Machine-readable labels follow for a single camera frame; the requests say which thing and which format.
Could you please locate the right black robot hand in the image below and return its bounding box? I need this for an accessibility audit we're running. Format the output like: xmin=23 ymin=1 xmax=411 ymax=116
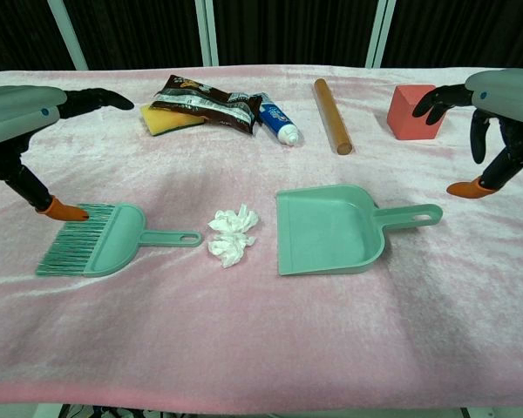
xmin=412 ymin=67 xmax=523 ymax=199

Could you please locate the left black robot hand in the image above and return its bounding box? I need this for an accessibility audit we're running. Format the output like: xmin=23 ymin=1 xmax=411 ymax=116
xmin=0 ymin=85 xmax=135 ymax=223

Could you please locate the green hand brush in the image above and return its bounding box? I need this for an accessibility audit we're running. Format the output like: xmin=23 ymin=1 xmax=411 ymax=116
xmin=35 ymin=202 xmax=203 ymax=279

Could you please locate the green plastic dustpan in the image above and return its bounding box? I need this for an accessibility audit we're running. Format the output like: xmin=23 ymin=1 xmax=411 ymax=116
xmin=275 ymin=184 xmax=444 ymax=277

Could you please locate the white paper ball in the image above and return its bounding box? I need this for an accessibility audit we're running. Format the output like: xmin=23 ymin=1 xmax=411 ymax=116
xmin=207 ymin=203 xmax=262 ymax=235
xmin=207 ymin=232 xmax=257 ymax=269

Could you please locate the red foam cube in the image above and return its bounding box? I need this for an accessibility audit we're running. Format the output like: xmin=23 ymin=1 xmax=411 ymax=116
xmin=386 ymin=84 xmax=451 ymax=141

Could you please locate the yellow green sponge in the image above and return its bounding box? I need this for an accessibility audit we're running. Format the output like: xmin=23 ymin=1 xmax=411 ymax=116
xmin=139 ymin=103 xmax=205 ymax=138

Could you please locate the wooden rolling pin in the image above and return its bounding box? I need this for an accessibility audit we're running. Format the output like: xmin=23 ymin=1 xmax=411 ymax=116
xmin=313 ymin=78 xmax=355 ymax=156

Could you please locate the brown snack wrapper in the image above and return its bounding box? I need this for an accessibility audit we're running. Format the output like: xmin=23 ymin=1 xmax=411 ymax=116
xmin=150 ymin=74 xmax=263 ymax=137

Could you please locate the blue white toothpaste tube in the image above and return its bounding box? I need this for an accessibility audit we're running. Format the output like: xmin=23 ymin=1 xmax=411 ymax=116
xmin=251 ymin=92 xmax=301 ymax=147

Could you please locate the pink velvet tablecloth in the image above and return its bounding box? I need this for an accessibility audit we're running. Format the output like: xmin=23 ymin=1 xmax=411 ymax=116
xmin=0 ymin=64 xmax=523 ymax=414

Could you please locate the white metal frame post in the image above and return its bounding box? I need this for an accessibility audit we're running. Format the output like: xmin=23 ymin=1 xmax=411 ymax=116
xmin=46 ymin=0 xmax=90 ymax=71
xmin=194 ymin=0 xmax=220 ymax=68
xmin=365 ymin=0 xmax=397 ymax=69

